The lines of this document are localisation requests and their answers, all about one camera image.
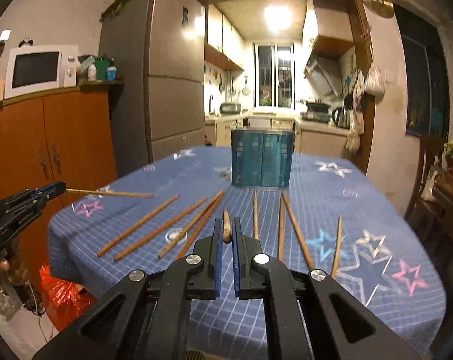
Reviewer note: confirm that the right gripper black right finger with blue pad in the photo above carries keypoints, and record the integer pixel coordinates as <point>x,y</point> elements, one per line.
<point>309,315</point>

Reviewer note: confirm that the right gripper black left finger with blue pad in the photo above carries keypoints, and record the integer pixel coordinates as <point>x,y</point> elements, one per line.
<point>144,316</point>

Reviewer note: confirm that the kitchen range hood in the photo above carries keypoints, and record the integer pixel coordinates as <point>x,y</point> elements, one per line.
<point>324,75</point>

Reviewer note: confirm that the kitchen window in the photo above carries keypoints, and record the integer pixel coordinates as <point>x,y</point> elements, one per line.
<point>274,75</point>

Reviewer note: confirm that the person's left hand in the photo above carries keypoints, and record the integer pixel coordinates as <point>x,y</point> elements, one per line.
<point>13,266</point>

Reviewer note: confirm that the wooden chopstick long right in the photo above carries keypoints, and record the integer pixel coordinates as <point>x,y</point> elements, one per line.
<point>299,233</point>

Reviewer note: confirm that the red plastic bag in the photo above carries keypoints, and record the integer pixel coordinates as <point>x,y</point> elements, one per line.
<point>63,300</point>

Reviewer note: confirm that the brown wooden cabinet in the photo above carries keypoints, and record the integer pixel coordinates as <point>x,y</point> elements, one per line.
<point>59,135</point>

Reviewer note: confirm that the blue star checked tablecloth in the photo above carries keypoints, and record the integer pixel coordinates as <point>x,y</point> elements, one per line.
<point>382,262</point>

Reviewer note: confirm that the white microwave oven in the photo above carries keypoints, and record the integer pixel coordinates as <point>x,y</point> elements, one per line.
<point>38,68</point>

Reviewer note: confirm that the wooden chair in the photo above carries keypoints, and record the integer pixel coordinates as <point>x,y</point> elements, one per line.
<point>430,153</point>

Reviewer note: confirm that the teal metal utensil holder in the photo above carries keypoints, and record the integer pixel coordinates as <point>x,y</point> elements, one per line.
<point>261,158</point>

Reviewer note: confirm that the white bottle on cabinet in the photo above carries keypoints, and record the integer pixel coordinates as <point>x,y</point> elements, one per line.
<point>91,72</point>

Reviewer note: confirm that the dark wooden side table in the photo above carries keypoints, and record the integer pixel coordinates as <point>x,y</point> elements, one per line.
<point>437,198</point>

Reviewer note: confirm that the blue lidded jar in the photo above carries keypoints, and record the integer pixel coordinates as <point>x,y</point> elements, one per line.
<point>111,74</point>

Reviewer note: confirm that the steel electric kettle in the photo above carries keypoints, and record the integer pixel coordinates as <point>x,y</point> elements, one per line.
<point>341,117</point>

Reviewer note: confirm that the black wok on stove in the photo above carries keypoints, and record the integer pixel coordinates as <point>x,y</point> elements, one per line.
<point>317,106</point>

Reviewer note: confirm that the grey tall refrigerator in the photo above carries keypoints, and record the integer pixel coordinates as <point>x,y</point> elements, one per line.
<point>158,49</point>

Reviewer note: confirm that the white hanging plastic bag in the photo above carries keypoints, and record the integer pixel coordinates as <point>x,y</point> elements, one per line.
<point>374,83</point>

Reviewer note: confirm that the dark window with frame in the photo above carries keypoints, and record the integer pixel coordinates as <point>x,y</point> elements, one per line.
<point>427,77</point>

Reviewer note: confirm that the round brass wall clock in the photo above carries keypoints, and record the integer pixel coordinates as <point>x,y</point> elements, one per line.
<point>383,8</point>

